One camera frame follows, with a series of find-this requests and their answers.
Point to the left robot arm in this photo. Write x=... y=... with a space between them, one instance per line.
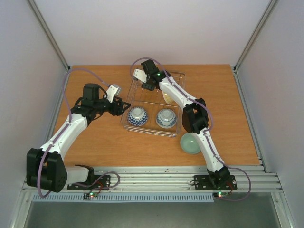
x=45 y=166

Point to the yellow sun bowl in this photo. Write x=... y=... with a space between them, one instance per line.
x=168 y=99

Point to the right circuit board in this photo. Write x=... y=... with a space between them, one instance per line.
x=221 y=194

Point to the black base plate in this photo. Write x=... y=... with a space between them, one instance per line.
x=202 y=182
x=104 y=182

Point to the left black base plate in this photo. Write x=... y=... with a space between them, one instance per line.
x=104 y=182

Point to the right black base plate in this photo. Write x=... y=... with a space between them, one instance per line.
x=202 y=182

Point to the red patterned bowl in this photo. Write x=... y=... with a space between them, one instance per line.
x=137 y=116

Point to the blue slotted cable duct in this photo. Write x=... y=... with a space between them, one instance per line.
x=127 y=197

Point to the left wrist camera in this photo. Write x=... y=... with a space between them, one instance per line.
x=112 y=91

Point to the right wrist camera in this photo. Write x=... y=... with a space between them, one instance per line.
x=139 y=75

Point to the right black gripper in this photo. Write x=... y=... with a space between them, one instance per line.
x=149 y=84

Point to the pale green bowl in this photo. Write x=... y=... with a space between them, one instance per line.
x=189 y=144

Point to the wire dish rack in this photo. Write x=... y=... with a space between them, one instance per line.
x=152 y=102

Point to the circuit board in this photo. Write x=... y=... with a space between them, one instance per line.
x=221 y=194
x=90 y=196

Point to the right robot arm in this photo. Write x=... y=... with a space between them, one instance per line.
x=195 y=118

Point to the blue floral bowl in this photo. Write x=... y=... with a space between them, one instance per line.
x=166 y=118

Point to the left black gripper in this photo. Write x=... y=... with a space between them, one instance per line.
x=118 y=111

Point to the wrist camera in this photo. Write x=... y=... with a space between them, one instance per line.
x=139 y=75
x=112 y=91

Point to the left circuit board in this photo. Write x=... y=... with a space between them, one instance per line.
x=90 y=196

